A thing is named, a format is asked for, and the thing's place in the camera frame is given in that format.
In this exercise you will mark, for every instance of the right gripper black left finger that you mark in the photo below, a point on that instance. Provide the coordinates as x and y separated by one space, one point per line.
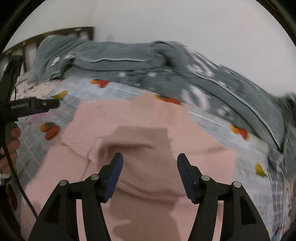
58 217

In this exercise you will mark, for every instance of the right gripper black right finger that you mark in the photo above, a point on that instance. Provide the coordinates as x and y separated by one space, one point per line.
241 220

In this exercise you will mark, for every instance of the pink knitted sweater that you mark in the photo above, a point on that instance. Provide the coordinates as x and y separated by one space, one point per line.
149 202

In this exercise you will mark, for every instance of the person's left hand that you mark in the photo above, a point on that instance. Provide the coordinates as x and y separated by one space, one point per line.
12 146

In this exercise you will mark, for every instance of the floral bed sheet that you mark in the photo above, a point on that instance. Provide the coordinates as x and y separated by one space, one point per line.
24 89

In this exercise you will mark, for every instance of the fruit-print plastic mat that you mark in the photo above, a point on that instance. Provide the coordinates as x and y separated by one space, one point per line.
231 143

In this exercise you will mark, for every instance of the dark wooden headboard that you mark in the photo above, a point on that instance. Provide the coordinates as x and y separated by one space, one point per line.
25 46

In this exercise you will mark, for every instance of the grey floral quilt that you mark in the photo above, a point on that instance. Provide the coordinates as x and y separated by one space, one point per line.
174 70

